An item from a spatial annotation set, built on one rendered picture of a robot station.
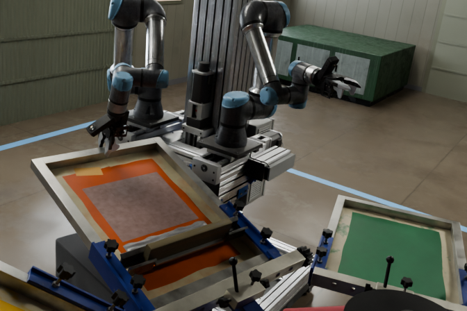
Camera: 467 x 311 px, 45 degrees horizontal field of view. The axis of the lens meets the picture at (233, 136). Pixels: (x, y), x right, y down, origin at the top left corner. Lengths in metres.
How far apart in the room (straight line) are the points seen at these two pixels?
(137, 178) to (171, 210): 0.21
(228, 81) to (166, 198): 0.74
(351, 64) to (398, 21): 2.04
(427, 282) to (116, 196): 1.26
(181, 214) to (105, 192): 0.30
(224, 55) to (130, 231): 1.04
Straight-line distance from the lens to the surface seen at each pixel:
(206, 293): 1.81
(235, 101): 2.48
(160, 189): 2.27
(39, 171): 2.18
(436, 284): 2.43
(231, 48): 2.67
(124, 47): 2.64
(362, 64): 8.62
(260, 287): 1.85
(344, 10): 10.78
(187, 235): 1.94
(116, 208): 2.13
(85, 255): 2.26
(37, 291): 1.51
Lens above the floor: 2.14
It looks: 19 degrees down
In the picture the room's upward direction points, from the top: 7 degrees clockwise
